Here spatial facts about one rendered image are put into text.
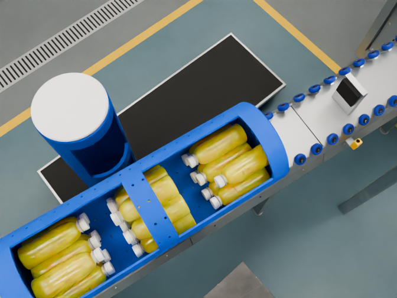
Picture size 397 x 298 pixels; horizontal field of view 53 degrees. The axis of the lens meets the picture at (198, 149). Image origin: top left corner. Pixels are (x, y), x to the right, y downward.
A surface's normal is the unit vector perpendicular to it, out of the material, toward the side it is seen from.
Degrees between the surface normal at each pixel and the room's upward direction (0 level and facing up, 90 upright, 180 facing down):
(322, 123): 0
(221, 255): 0
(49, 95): 0
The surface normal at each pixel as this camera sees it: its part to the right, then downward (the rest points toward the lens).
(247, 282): -0.04, -0.43
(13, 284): 0.10, -0.22
